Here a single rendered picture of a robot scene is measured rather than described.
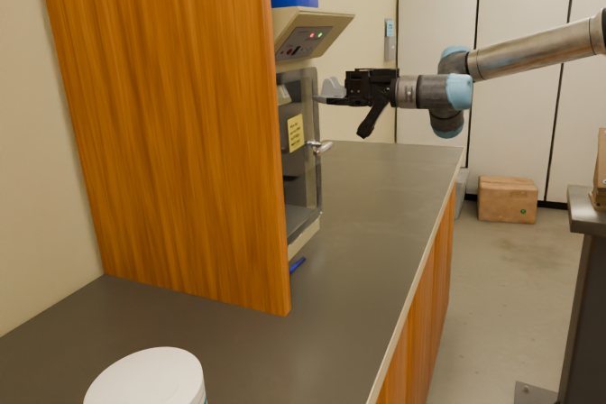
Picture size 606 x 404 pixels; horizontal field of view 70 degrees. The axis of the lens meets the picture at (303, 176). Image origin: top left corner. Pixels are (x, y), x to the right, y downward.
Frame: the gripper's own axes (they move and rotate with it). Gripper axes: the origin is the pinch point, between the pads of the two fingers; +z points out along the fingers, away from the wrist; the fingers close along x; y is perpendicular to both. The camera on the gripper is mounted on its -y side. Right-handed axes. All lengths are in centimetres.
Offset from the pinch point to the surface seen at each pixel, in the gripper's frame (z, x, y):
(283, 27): -5.7, 27.5, 16.8
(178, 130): 13.8, 35.5, -0.6
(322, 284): -8.8, 22.3, -37.0
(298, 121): 1.3, 8.9, -3.6
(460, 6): -5, -284, 31
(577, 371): -70, -37, -91
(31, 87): 46, 40, 8
